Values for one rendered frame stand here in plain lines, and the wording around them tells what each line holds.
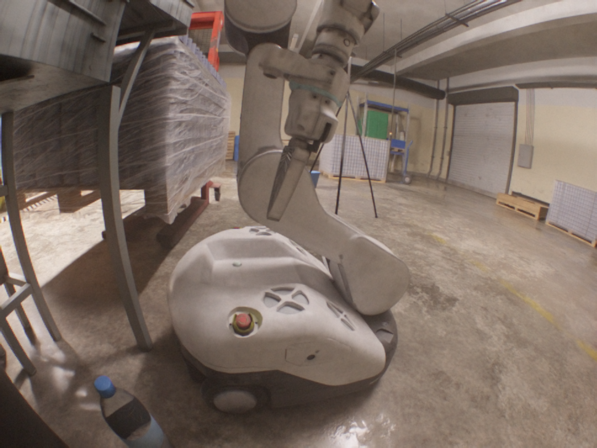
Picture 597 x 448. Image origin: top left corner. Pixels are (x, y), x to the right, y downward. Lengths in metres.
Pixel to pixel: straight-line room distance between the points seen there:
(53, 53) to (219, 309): 0.56
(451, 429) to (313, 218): 0.73
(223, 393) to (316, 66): 0.65
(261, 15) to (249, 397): 0.82
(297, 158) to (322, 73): 0.12
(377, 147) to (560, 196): 4.55
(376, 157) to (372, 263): 5.37
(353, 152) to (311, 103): 5.38
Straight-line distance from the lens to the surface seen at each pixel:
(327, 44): 0.39
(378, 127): 9.57
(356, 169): 5.77
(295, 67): 0.36
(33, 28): 0.50
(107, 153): 0.67
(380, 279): 0.67
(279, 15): 0.56
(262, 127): 0.53
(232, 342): 0.45
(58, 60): 0.53
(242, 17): 0.55
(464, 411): 0.91
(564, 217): 6.33
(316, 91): 0.35
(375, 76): 10.40
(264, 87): 0.54
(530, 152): 8.66
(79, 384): 0.94
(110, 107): 0.67
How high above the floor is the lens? 0.65
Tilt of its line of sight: 18 degrees down
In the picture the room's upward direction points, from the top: 5 degrees clockwise
